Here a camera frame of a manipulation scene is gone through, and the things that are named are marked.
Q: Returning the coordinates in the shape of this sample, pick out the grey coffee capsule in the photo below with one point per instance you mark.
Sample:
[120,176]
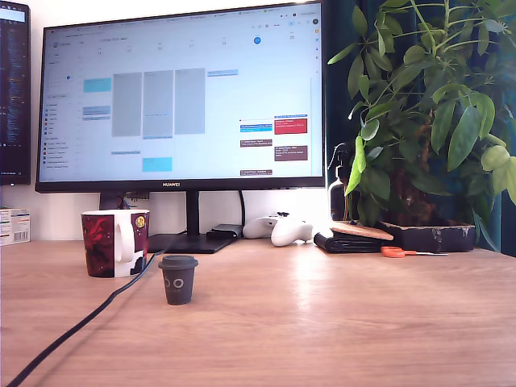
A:
[178,282]

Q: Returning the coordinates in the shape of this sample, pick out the red and white coffee mug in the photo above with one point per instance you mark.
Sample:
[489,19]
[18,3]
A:
[101,242]

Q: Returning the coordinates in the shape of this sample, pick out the white game controller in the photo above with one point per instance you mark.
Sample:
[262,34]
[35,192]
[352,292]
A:
[288,234]

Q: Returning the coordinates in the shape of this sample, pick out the small black stitched leather case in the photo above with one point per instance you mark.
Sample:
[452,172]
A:
[223,231]

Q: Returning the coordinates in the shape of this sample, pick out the dark spray bottle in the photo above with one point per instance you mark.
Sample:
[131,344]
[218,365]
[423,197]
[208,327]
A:
[338,197]

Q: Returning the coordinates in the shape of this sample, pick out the black leather wallet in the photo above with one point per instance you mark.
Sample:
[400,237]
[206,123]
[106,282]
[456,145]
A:
[346,244]

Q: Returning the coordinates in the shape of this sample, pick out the round cork coaster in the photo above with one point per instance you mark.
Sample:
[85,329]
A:
[363,231]

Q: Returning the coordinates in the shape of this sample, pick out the black Huawei computer monitor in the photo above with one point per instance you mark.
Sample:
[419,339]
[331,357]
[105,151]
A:
[181,101]

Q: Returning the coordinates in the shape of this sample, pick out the black plant tray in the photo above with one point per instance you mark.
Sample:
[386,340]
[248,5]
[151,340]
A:
[435,238]

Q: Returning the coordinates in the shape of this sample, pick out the green leafy houseplant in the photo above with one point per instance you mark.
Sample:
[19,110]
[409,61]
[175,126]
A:
[435,101]

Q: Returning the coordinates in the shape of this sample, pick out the white printed cardboard box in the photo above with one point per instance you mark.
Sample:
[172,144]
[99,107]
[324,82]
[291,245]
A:
[14,225]

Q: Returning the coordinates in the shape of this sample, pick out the dark side monitor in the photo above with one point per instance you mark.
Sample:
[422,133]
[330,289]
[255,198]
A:
[14,101]

